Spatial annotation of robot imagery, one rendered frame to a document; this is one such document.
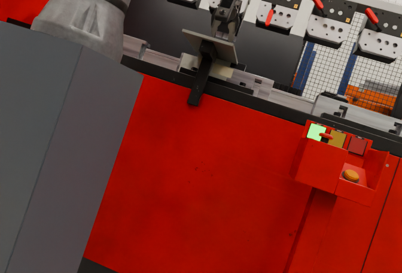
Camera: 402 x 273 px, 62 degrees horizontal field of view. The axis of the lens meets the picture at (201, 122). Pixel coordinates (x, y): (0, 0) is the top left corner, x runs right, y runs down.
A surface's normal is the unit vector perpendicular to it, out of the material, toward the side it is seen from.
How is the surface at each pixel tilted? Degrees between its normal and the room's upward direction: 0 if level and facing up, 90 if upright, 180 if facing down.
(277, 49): 90
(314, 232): 90
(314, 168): 90
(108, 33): 73
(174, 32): 90
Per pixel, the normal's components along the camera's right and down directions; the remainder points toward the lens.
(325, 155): -0.16, -0.05
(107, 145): 0.89, 0.31
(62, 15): 0.03, -0.31
